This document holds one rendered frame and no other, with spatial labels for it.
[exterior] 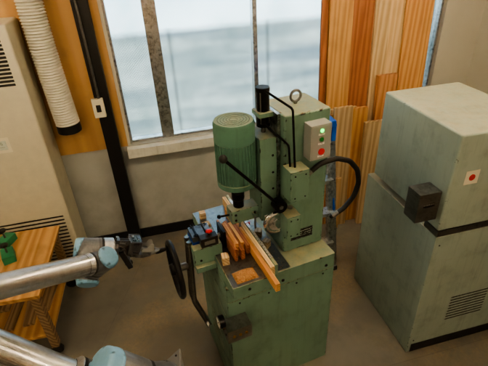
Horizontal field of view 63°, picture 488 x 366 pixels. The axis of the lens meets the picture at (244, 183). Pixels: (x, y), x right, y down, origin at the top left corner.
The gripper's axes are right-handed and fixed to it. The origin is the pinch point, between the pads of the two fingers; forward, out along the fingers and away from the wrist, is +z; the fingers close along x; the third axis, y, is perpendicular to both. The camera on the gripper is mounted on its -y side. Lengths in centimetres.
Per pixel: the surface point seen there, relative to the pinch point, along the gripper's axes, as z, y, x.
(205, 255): 17.0, 9.6, -17.1
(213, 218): 29.8, 12.7, 10.5
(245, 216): 34.6, 28.1, -11.6
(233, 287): 22.4, 10.0, -39.1
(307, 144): 46, 71, -23
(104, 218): -1, -67, 134
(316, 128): 46, 79, -25
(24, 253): -56, -58, 77
